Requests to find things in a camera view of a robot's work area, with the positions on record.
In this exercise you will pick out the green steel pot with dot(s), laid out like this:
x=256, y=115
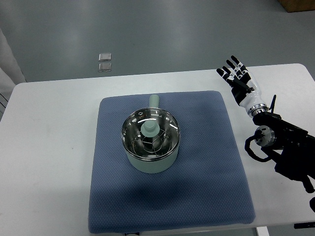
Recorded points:
x=155, y=166

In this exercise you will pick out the metal floor plate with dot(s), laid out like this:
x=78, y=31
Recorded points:
x=105, y=67
x=104, y=57

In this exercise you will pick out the black bracket under table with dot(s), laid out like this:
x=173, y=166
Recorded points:
x=306, y=225

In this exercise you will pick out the wire steamer rack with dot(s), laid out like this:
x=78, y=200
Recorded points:
x=157, y=145

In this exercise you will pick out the blue quilted mat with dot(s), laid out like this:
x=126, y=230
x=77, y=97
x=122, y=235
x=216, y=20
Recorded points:
x=206, y=185

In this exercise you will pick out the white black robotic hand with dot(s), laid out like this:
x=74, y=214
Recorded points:
x=244, y=86

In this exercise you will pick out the upper metal floor plate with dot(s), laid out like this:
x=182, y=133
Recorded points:
x=104, y=57

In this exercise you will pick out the brown cardboard box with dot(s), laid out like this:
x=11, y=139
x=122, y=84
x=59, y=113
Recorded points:
x=297, y=5

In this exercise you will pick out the glass lid green knob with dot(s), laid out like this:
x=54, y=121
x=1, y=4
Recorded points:
x=150, y=122

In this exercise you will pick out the lower metal floor plate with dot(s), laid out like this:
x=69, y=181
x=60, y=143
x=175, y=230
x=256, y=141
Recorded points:
x=105, y=67

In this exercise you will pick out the white object at left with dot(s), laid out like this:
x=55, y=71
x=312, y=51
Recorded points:
x=10, y=73

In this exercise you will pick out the white table leg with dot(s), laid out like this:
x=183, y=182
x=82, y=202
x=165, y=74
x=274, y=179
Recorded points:
x=262, y=231

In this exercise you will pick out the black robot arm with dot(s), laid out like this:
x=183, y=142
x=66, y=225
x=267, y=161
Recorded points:
x=289, y=146

